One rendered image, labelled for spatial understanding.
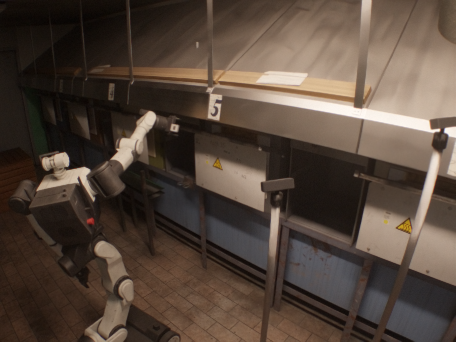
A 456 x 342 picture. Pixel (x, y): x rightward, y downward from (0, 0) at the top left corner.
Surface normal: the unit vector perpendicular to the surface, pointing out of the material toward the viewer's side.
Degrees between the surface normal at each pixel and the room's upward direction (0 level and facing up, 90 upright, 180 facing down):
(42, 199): 13
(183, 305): 0
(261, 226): 90
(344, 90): 33
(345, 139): 80
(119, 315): 90
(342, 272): 90
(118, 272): 90
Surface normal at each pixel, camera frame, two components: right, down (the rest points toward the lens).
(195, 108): -0.65, 0.11
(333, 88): -0.37, -0.62
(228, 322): 0.00, -0.92
